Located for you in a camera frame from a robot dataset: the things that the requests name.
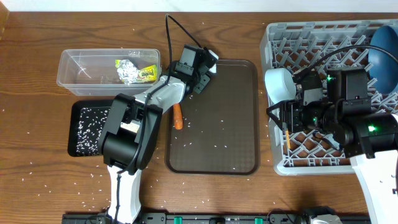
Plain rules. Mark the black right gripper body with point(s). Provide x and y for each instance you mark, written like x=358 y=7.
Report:
x=288 y=112

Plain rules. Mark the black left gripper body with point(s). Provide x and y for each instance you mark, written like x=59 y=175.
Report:
x=202 y=78

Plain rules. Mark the wooden chopstick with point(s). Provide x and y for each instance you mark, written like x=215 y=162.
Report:
x=287 y=134

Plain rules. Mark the light blue rice bowl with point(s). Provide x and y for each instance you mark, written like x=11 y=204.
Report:
x=279 y=85

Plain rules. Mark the yellow green snack wrapper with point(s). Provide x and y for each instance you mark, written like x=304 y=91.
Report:
x=147 y=75

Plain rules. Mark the orange carrot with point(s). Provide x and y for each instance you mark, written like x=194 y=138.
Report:
x=178 y=118

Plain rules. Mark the aluminium foil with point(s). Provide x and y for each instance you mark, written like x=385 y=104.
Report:
x=127 y=71

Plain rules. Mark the dark blue plate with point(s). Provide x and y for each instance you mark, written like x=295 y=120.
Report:
x=384 y=68

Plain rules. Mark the white tissue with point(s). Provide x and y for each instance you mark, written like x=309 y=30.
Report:
x=214 y=59

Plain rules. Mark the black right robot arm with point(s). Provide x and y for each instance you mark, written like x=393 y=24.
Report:
x=340 y=106

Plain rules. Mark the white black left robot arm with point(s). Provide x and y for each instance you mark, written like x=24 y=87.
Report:
x=126 y=161

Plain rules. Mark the grey dishwasher rack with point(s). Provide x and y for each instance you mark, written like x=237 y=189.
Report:
x=294 y=45

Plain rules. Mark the brown serving tray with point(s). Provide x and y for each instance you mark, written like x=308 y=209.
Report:
x=220 y=133

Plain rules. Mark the clear plastic bin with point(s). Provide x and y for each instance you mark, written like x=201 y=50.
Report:
x=92 y=72

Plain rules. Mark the pile of white rice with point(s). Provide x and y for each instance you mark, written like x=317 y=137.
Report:
x=90 y=125

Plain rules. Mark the black tray bin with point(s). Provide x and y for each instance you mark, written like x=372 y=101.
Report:
x=74 y=130

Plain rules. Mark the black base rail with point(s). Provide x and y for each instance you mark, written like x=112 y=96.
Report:
x=141 y=215

